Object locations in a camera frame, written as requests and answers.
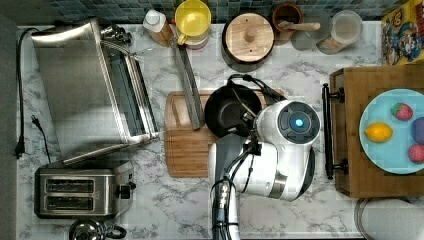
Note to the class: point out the stainless two-slot toaster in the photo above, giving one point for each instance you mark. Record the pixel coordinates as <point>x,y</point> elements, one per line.
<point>101,189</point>

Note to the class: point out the pink toy strawberry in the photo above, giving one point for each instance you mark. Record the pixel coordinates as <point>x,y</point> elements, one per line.
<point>416,153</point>

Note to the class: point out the red green toy strawberry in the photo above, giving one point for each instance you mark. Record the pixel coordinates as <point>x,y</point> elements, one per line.
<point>402,111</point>

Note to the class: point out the bamboo cutting board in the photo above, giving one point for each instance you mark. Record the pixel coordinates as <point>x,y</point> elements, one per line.
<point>186,149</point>

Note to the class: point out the wooden drawer box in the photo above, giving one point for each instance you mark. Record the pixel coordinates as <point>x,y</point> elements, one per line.
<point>345,98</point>

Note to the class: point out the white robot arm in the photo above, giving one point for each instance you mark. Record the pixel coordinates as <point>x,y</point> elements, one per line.
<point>264,150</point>

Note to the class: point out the steel kettle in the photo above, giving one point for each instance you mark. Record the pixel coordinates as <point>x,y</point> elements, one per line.
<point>91,229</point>

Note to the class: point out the light blue plate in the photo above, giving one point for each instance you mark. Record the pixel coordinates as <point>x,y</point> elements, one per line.
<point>392,155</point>

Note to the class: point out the cereal box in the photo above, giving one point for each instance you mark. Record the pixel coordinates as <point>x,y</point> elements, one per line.
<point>403,35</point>

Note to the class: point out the yellow lemon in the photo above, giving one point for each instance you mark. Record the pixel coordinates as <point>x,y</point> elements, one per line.
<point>378,132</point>

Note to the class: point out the cereal-filled glass jar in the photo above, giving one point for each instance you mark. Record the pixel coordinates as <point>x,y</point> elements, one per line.
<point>346,28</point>

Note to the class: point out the purple toy fruit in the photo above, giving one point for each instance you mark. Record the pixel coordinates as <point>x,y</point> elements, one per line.
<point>417,130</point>

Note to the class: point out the yellow mug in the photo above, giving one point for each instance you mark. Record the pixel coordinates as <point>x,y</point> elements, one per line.
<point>193,20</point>

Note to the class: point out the white-capped amber bottle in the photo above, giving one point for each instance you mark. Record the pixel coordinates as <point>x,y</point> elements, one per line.
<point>157,26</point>

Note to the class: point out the dark canister with wooden lid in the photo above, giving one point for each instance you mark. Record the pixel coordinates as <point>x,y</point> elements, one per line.
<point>246,42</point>

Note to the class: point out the wooden utensil in brown holder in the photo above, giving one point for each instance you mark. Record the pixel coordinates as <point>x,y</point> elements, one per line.
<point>287,19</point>

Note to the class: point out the stainless toaster oven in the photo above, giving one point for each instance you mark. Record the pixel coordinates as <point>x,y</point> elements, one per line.
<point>95,89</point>

